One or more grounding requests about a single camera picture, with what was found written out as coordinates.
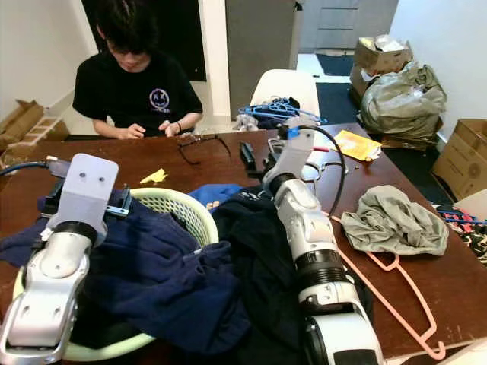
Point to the pink plastic hanger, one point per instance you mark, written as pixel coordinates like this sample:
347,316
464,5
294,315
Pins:
437,350

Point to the blue plastic hanger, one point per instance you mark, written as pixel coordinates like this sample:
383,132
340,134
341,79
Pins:
274,110

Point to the grey cloth bundle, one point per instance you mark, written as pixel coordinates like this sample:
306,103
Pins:
245,122

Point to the bright blue cloth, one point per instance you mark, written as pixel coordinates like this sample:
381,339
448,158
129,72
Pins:
209,194

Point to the pale green laundry basket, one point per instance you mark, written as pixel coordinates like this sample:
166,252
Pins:
190,213

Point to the white chair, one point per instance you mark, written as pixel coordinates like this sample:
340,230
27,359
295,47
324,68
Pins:
285,85

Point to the flattened cardboard box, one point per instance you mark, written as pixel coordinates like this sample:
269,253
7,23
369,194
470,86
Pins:
19,122

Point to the yellow packet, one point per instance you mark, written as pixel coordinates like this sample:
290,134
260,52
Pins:
358,144

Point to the yellow paper scrap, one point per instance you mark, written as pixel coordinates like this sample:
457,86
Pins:
154,177

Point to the dark doormat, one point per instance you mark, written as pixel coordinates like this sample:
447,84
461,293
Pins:
335,65

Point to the navy blue cloth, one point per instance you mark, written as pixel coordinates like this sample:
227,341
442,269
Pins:
167,274

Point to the person in black T-shirt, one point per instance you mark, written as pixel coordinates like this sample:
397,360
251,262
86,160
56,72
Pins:
133,91

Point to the grey-green cloth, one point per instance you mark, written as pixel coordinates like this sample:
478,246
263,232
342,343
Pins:
396,220

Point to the grey-green garbage bag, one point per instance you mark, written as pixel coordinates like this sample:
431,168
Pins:
403,103

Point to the filled open cardboard box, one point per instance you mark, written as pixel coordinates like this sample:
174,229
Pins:
380,59

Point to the large cardboard box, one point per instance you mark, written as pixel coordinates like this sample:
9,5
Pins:
464,156

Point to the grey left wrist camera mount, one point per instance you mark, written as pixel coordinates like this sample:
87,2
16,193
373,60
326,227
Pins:
84,190

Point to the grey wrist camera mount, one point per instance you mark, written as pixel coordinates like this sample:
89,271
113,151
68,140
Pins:
84,190
293,152

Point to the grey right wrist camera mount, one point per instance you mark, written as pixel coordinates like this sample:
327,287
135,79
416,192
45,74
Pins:
293,152

